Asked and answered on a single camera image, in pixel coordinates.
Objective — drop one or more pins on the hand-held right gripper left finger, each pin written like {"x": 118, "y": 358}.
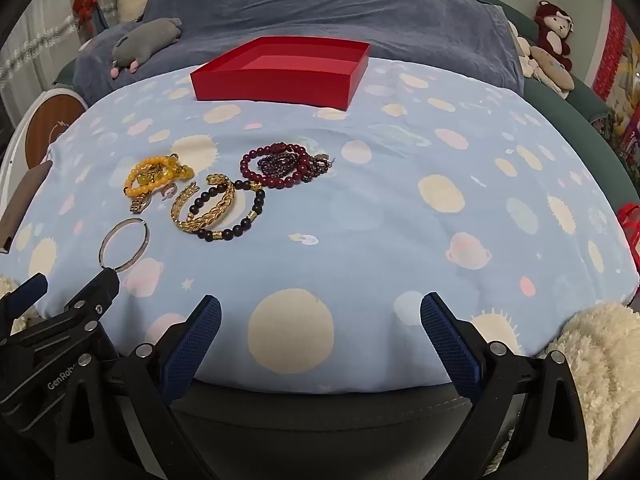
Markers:
{"x": 192, "y": 340}

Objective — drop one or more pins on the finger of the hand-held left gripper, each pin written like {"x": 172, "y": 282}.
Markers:
{"x": 102, "y": 287}
{"x": 30, "y": 291}

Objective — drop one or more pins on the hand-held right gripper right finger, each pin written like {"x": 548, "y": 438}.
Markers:
{"x": 450, "y": 345}

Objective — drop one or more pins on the silver bangle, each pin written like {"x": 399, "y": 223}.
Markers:
{"x": 103, "y": 244}

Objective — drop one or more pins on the red jewelry box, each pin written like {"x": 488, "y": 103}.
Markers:
{"x": 280, "y": 85}

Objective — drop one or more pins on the brown cardboard piece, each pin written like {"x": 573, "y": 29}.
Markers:
{"x": 25, "y": 200}

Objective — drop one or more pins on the small gold earring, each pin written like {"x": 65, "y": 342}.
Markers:
{"x": 172, "y": 192}

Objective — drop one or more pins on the light blue planet-print sheet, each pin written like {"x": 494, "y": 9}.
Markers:
{"x": 375, "y": 220}

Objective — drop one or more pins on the cream fluffy blanket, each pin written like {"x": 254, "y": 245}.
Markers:
{"x": 600, "y": 360}

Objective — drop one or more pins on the round wooden-top table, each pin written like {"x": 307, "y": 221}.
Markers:
{"x": 50, "y": 125}

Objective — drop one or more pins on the red plastic bag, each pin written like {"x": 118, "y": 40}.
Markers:
{"x": 631, "y": 230}

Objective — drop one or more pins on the white curtain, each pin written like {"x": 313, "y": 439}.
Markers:
{"x": 35, "y": 45}

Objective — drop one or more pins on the grey plush toy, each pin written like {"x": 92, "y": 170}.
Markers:
{"x": 145, "y": 40}

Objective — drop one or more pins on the red ribbon bow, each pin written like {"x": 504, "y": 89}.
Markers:
{"x": 86, "y": 6}

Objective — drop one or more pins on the round cookie plush toy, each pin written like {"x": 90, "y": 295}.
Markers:
{"x": 550, "y": 67}

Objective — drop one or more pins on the small white plush toy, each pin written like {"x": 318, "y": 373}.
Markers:
{"x": 522, "y": 50}

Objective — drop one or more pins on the red patterned banner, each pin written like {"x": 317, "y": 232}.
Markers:
{"x": 607, "y": 60}

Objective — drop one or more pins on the red monkey plush toy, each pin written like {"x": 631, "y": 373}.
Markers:
{"x": 550, "y": 35}

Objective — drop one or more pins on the blue-grey blanket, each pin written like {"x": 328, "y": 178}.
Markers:
{"x": 325, "y": 5}

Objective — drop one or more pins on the green bed frame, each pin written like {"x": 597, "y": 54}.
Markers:
{"x": 560, "y": 110}

